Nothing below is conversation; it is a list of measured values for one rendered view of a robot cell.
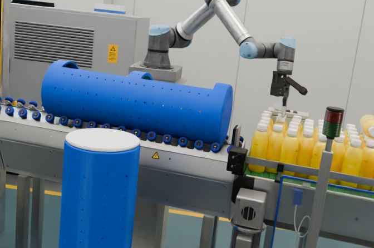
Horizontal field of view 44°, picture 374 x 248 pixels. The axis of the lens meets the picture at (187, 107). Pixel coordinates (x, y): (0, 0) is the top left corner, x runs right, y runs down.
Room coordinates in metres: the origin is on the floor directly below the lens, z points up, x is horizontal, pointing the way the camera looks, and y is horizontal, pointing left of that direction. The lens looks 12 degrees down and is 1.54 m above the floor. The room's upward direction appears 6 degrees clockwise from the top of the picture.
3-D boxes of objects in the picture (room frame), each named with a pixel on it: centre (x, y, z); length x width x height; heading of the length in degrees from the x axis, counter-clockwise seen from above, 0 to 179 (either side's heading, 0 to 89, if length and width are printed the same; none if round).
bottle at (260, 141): (1.91, -0.32, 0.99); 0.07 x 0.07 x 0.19
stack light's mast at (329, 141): (1.62, -0.52, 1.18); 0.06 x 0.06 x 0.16
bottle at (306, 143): (1.90, -0.52, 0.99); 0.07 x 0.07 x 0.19
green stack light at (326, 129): (1.62, -0.52, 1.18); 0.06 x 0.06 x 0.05
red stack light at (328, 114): (1.62, -0.52, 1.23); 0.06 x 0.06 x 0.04
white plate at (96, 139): (1.69, 0.30, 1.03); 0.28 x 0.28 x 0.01
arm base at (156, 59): (2.57, 0.19, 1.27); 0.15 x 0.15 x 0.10
